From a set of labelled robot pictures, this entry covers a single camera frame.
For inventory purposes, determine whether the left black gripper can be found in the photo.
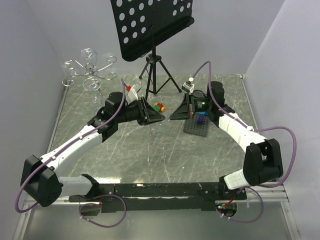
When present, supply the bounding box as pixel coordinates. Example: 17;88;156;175
115;96;166;126

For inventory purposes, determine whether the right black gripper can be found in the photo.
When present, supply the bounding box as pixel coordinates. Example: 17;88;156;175
169;92;213;121

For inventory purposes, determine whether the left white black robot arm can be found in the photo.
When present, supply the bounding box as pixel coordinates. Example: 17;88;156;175
20;91;165;207

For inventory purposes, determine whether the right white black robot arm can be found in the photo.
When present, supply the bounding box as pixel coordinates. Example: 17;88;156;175
169;77;284;200

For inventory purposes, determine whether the chrome wine glass rack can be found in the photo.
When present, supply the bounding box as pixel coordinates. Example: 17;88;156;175
61;47;118;103

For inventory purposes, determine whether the colourful lego toy car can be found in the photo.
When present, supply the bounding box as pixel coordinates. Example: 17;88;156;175
153;102;166;113

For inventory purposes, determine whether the grey lego baseplate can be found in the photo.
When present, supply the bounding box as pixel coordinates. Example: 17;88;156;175
183;117;209;137

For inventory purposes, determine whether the blue lego brick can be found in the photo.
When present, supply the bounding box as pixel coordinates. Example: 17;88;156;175
196;111;208;116

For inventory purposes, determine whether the purple lego brick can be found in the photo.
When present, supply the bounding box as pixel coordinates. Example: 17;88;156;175
196;115;205;125

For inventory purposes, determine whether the black perforated music stand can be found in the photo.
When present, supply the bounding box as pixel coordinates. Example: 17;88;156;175
110;0;195;97

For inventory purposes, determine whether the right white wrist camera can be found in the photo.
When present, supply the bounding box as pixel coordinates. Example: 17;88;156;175
181;77;195;94

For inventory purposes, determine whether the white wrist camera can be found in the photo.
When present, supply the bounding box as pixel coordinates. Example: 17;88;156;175
126;83;142;101
181;77;195;94

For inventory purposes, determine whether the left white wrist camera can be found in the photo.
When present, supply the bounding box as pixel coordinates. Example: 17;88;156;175
126;83;142;101

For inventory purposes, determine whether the purple cable loop under rail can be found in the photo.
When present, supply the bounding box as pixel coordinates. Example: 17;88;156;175
78;194;127;228

